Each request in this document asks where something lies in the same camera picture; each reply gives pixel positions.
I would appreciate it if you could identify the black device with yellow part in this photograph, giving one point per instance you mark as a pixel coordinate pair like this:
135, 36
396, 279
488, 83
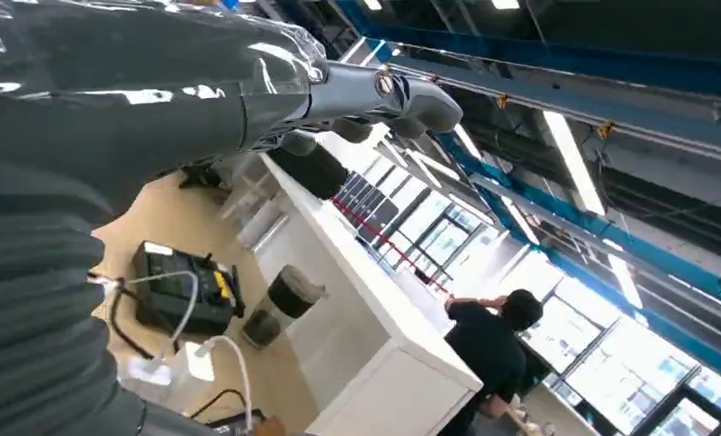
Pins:
174, 301

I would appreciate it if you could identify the clear jar with dark lid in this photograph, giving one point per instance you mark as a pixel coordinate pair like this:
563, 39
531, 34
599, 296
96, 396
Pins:
291, 295

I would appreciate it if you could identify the white cabinet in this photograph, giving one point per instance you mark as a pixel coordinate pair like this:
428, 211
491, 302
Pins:
360, 337

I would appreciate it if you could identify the person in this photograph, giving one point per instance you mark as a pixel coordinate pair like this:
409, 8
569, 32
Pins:
487, 355

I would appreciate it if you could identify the blue ceiling beam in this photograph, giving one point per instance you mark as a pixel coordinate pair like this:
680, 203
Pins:
637, 253
577, 57

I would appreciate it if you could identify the grey ceiling rail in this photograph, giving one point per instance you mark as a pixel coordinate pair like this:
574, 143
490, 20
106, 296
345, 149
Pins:
577, 99

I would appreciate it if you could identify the white power adapter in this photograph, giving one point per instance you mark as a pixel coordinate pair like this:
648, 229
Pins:
150, 373

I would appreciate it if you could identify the short ceiling light strip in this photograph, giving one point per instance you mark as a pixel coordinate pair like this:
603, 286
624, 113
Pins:
625, 280

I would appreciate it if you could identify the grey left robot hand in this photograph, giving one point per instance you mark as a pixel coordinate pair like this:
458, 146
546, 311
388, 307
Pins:
126, 120

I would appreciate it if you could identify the ribbed grey left robot arm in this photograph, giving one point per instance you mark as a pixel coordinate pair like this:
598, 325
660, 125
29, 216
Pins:
29, 313

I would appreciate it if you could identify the row of dark panels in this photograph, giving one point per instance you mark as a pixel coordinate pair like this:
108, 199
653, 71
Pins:
366, 207

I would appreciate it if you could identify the glass window wall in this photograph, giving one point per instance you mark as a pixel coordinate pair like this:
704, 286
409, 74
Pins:
607, 361

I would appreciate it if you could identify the long ceiling light strip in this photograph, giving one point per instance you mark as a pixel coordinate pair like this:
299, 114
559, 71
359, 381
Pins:
571, 156

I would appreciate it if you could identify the black round object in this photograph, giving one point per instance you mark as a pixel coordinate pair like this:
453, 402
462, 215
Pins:
312, 171

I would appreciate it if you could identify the clear plastic cover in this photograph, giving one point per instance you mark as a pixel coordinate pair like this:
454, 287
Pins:
288, 54

